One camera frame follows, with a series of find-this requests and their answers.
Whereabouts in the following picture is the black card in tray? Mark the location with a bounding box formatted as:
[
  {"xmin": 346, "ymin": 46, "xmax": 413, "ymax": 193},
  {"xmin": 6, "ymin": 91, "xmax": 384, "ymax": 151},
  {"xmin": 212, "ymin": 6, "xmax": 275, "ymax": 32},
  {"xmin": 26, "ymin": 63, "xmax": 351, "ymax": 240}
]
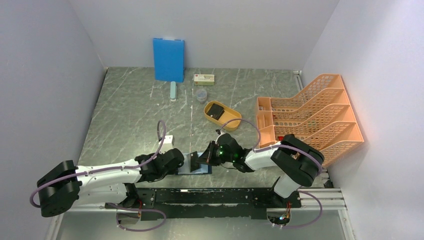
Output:
[{"xmin": 206, "ymin": 103, "xmax": 225, "ymax": 121}]

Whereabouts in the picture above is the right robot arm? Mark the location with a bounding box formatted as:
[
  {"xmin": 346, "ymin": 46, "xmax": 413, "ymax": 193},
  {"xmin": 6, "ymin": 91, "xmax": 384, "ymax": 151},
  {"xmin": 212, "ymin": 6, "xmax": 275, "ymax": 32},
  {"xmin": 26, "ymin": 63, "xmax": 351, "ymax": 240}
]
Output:
[{"xmin": 194, "ymin": 133, "xmax": 325, "ymax": 207}]

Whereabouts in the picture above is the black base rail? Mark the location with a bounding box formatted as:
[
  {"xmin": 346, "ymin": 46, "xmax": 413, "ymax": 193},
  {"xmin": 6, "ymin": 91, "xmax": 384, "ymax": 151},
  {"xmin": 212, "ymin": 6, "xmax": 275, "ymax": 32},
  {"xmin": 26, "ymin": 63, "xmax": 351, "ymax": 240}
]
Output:
[{"xmin": 117, "ymin": 184, "xmax": 301, "ymax": 221}]

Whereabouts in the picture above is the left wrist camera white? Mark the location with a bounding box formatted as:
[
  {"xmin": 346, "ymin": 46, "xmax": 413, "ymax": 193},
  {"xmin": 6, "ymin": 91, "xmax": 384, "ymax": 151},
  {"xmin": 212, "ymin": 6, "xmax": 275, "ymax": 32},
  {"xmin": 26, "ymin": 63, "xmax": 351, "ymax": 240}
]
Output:
[{"xmin": 160, "ymin": 135, "xmax": 175, "ymax": 153}]

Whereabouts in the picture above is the dark blue card holder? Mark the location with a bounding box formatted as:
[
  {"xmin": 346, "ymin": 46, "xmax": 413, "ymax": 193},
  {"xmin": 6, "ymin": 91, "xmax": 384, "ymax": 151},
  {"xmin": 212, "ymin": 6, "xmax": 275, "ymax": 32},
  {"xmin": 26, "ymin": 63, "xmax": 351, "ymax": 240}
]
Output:
[{"xmin": 176, "ymin": 151, "xmax": 212, "ymax": 175}]

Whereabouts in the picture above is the small red white box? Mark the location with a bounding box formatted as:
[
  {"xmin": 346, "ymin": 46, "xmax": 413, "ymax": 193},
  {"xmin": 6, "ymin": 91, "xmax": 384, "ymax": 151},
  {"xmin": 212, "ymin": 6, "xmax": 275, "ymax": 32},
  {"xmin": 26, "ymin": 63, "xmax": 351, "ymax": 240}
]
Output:
[{"xmin": 193, "ymin": 74, "xmax": 215, "ymax": 86}]

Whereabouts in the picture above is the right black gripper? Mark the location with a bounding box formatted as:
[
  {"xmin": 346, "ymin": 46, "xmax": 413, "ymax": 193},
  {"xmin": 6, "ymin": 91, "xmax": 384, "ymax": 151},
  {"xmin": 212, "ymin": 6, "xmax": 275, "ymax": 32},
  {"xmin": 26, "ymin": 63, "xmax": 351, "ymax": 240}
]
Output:
[{"xmin": 196, "ymin": 140, "xmax": 235, "ymax": 166}]

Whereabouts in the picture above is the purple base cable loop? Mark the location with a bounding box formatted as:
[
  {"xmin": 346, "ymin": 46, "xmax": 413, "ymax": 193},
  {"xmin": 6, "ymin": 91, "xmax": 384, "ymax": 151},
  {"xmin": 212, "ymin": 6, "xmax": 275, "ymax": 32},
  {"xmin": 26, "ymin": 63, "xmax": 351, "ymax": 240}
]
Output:
[{"xmin": 115, "ymin": 206, "xmax": 167, "ymax": 232}]

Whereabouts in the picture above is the blue board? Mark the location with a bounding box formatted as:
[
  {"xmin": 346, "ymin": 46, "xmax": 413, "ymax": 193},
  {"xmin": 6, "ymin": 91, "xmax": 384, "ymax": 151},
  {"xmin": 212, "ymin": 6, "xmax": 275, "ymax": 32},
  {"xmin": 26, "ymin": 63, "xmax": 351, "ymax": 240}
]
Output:
[{"xmin": 152, "ymin": 38, "xmax": 185, "ymax": 83}]

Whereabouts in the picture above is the light blue eraser stick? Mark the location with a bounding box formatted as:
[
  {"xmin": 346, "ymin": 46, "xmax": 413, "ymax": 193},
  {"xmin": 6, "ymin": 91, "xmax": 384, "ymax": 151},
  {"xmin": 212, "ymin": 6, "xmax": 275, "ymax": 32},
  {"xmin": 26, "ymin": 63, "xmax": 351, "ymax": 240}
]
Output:
[{"xmin": 169, "ymin": 81, "xmax": 177, "ymax": 102}]

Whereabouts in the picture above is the yellow oval tray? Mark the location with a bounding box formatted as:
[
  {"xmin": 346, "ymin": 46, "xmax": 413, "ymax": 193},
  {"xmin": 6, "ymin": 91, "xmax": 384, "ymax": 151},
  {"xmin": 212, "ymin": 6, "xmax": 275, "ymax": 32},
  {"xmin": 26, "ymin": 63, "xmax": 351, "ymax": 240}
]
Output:
[{"xmin": 203, "ymin": 100, "xmax": 242, "ymax": 132}]

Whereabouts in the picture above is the orange file organizer rack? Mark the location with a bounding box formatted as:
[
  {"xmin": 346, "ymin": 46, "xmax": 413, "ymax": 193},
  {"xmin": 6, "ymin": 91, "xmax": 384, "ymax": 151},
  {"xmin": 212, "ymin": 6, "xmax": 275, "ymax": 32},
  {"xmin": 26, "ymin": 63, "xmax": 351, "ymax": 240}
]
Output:
[{"xmin": 255, "ymin": 73, "xmax": 364, "ymax": 167}]

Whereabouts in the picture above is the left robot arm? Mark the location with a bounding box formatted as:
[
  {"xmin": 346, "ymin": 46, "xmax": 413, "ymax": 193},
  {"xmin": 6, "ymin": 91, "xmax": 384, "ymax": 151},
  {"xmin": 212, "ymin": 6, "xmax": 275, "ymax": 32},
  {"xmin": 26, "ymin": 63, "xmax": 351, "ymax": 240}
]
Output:
[{"xmin": 30, "ymin": 148, "xmax": 185, "ymax": 218}]

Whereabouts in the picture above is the small clear plastic cup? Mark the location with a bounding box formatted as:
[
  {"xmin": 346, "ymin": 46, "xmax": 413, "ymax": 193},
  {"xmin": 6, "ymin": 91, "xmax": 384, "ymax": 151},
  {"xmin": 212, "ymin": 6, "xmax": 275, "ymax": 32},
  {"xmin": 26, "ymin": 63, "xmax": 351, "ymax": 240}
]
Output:
[{"xmin": 195, "ymin": 89, "xmax": 208, "ymax": 104}]

